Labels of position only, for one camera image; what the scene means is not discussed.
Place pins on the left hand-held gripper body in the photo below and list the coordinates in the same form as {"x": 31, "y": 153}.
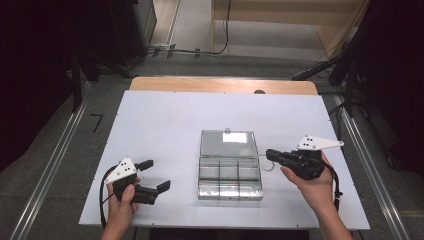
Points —
{"x": 121, "y": 170}

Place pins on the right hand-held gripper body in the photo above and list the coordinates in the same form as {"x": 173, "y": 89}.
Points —
{"x": 306, "y": 165}

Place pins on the clear plastic compartment box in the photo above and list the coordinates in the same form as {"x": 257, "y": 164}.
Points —
{"x": 230, "y": 176}

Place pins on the person's right hand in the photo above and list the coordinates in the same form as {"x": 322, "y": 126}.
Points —
{"x": 318, "y": 193}

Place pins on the person's left hand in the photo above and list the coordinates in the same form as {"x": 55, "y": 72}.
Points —
{"x": 120, "y": 211}

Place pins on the wooden table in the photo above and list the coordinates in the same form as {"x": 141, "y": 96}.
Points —
{"x": 220, "y": 85}

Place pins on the black power strip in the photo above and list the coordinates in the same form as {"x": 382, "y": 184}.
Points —
{"x": 311, "y": 69}

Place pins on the black metal stand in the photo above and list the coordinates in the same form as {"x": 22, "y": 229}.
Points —
{"x": 77, "y": 83}

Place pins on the black curtain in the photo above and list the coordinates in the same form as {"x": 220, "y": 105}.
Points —
{"x": 33, "y": 83}
{"x": 396, "y": 83}

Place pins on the black cabinet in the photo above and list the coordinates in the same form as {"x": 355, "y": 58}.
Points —
{"x": 136, "y": 26}

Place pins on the metal floor rail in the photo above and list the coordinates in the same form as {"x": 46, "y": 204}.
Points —
{"x": 373, "y": 170}
{"x": 50, "y": 163}

